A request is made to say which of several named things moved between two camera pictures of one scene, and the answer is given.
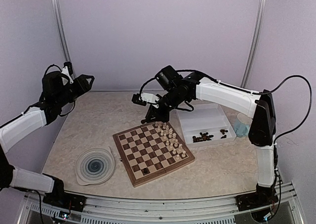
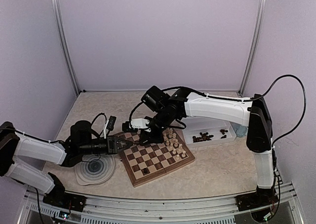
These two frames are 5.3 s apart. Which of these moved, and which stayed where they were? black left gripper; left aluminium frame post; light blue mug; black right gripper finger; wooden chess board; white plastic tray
Moved: black right gripper finger; black left gripper
Stayed: wooden chess board; white plastic tray; left aluminium frame post; light blue mug
